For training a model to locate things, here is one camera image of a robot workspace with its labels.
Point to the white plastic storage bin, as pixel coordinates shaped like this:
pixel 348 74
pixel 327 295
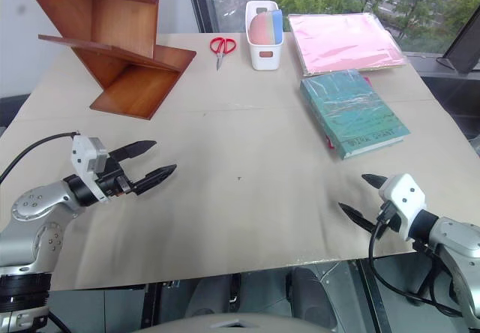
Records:
pixel 265 55

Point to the black angled stand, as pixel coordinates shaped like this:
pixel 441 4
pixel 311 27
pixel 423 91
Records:
pixel 463 53

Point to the grey robot torso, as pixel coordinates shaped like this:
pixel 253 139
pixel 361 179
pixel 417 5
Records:
pixel 232 323

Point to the pink-red sponge cloth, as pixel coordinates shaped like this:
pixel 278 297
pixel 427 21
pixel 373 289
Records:
pixel 259 29

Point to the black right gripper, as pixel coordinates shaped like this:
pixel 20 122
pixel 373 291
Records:
pixel 389 219

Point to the clear plastic bag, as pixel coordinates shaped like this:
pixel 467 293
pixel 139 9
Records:
pixel 228 6

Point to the dark rounded shape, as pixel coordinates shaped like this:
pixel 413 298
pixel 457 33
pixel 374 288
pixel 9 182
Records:
pixel 311 295

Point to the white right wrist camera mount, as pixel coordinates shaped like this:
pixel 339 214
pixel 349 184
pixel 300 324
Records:
pixel 407 198

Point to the blue sponge cloth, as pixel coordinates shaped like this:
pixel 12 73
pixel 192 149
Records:
pixel 278 25

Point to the teal hardcover book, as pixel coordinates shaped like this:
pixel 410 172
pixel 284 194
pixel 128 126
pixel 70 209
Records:
pixel 348 111

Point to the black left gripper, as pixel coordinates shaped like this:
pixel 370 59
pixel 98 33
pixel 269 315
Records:
pixel 112 183

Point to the brown paper table cover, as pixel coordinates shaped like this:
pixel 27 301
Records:
pixel 232 183

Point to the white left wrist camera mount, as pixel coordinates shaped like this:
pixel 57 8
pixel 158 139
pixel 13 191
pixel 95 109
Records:
pixel 81 155

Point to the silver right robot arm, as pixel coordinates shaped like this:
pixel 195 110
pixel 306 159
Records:
pixel 457 250

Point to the wooden zigzag shelf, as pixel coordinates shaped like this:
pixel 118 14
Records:
pixel 123 66

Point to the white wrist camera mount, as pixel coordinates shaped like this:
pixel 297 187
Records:
pixel 81 155
pixel 407 198

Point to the pink paper pack in plastic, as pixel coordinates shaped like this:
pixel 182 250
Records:
pixel 341 42

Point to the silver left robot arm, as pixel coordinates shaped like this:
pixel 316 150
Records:
pixel 33 213

